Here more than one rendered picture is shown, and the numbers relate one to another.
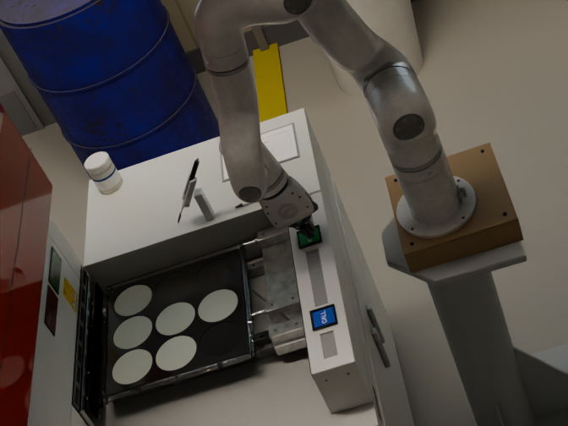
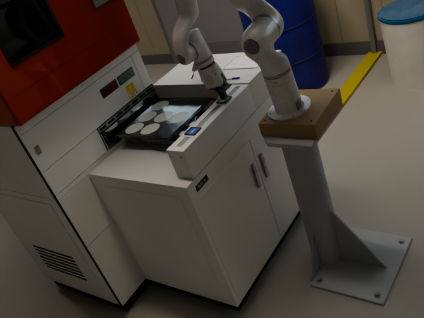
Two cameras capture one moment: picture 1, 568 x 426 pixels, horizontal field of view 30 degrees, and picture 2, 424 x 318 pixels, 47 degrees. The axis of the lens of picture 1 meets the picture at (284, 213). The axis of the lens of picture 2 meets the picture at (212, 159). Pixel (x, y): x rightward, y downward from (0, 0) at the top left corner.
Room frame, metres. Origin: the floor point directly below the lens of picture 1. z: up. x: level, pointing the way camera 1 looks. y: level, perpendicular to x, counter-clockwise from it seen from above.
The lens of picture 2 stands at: (0.06, -1.07, 1.89)
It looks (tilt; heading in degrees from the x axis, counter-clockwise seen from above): 30 degrees down; 34
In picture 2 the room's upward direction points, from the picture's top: 21 degrees counter-clockwise
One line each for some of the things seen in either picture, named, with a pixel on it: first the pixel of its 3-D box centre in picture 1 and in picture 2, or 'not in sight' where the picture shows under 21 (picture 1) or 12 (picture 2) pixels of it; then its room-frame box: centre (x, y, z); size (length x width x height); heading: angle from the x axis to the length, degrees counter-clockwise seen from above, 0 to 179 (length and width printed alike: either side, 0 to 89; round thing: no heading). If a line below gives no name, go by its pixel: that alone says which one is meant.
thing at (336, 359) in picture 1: (325, 295); (214, 128); (1.72, -0.01, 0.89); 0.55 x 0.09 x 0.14; 170
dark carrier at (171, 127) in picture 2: (175, 319); (163, 117); (1.85, 0.34, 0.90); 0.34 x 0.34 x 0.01; 80
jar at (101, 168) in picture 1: (103, 172); not in sight; (2.37, 0.39, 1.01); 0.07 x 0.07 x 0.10
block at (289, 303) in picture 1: (284, 305); not in sight; (1.75, 0.09, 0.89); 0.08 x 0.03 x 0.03; 80
